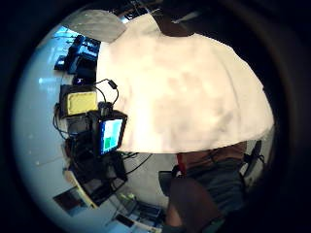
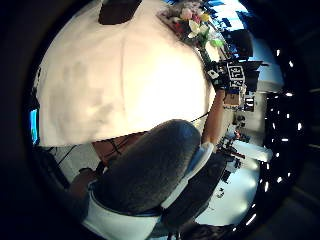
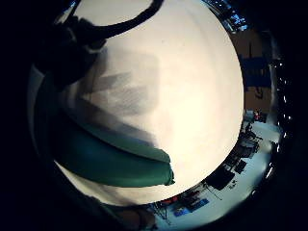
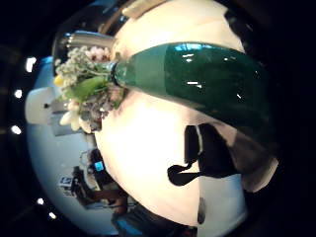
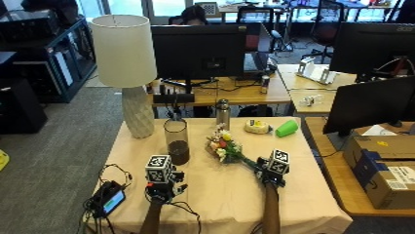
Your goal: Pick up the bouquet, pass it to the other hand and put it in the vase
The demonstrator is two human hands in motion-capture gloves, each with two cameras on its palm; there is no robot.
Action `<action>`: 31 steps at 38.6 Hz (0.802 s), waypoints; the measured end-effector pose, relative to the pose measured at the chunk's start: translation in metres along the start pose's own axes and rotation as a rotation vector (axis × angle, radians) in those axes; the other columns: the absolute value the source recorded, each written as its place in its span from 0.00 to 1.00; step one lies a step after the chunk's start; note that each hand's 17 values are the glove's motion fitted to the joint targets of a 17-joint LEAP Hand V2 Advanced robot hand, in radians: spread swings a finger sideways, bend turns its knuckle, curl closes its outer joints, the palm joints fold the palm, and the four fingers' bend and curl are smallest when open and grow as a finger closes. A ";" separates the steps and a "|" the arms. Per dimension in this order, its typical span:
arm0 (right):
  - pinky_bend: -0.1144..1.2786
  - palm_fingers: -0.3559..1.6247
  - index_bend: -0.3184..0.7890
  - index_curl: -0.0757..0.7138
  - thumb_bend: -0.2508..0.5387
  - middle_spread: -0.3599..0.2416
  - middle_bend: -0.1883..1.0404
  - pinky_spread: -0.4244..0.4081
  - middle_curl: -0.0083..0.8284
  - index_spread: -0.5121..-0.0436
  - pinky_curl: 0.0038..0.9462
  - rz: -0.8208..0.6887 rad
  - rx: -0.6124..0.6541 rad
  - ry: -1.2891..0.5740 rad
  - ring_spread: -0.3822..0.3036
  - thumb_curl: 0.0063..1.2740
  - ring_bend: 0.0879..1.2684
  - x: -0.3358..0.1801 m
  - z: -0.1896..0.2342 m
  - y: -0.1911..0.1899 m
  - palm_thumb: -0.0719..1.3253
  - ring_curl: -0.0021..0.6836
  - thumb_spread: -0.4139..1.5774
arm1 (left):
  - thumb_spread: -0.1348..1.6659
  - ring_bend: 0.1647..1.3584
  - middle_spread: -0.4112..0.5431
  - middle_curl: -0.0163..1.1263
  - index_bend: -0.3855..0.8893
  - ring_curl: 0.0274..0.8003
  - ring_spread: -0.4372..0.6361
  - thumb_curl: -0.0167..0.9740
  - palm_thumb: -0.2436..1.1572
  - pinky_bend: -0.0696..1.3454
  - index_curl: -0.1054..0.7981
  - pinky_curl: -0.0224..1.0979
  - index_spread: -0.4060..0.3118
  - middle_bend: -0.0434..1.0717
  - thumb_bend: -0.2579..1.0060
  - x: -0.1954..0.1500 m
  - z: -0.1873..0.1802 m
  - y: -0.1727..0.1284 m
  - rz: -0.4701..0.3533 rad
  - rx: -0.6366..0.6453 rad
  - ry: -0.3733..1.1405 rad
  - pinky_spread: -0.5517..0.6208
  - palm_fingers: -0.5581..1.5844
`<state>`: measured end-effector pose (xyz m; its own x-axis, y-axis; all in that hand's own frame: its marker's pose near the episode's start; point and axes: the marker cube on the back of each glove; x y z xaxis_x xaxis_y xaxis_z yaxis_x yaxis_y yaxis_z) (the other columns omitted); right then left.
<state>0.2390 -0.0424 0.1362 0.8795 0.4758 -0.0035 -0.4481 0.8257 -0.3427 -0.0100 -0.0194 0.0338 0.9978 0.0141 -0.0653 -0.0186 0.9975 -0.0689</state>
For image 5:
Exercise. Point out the person's right hand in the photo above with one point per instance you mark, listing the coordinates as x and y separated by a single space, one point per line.
269 174

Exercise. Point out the black office chair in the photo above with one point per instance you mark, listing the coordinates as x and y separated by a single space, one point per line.
325 29

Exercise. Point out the artificial flower bouquet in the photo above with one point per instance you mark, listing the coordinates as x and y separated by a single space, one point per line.
224 146

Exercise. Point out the tilted black monitor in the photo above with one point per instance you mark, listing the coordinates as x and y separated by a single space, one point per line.
370 104

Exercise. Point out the cardboard box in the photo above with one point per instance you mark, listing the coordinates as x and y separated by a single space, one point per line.
385 169

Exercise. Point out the white marker cube left glove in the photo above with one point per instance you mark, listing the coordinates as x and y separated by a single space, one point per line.
159 169

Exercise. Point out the printed marker board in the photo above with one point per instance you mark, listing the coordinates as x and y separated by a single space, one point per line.
211 9

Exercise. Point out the white table lamp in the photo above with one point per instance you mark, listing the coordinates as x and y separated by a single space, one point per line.
127 65

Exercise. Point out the beige tablecloth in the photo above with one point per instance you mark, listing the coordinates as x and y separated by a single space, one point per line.
225 195

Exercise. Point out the light wooden side desk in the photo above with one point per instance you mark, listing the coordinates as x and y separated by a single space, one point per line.
312 94

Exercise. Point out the black cabinet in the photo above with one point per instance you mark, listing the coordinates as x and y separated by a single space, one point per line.
19 105

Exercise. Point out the person's left hand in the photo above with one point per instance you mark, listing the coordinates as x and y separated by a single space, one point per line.
162 190

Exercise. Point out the dark glass vase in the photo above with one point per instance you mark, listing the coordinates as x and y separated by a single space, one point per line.
178 141

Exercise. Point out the black device with screen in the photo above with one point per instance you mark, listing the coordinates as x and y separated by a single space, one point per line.
111 199

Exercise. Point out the yellow tape measure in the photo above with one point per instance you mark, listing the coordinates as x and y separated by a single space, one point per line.
257 126

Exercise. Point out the steel water bottle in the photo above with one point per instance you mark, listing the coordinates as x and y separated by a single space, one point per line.
223 113

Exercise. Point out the white stand device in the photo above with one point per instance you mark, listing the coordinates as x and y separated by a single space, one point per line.
316 72

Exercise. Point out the small white gadget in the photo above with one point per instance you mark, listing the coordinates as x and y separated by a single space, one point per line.
311 100

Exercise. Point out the white marker cube right glove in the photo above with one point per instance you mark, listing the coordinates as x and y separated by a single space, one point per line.
279 161

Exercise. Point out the white marker cube glove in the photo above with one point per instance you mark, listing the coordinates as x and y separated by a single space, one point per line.
279 161
159 169

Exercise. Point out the black monitor with logo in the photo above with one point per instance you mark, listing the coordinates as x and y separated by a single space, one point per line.
372 48

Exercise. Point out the drink can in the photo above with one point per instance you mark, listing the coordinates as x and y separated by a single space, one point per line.
265 84

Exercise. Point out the black power strip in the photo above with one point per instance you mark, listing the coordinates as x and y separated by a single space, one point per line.
174 97

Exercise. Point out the black computer monitor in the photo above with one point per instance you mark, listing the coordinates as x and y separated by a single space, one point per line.
199 52

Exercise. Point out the dark shelving unit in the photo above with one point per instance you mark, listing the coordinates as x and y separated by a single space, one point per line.
65 58

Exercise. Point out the green plastic cup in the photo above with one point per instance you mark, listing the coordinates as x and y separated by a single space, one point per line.
287 128

